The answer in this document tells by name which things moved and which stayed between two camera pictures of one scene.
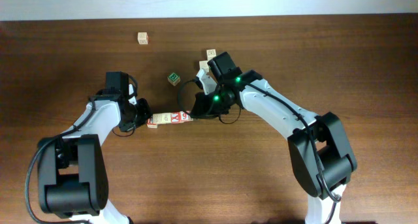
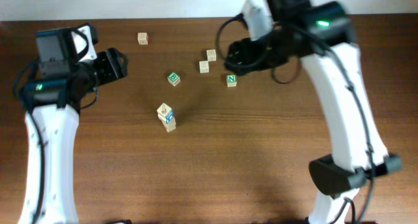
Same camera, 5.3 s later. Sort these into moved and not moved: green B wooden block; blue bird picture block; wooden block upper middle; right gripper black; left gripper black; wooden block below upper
Moved: left gripper black; right gripper black; blue bird picture block
Not moved: green B wooden block; wooden block below upper; wooden block upper middle
